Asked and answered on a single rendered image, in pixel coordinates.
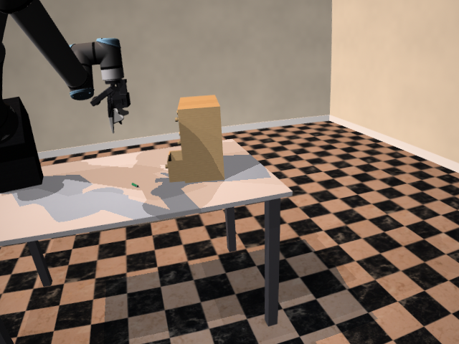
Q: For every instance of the light wooden chest of drawers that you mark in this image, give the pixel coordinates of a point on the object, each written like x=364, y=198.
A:
x=201, y=138

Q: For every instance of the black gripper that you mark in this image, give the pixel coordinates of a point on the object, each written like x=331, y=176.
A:
x=119, y=92

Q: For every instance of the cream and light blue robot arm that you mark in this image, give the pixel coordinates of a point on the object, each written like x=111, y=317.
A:
x=70, y=62

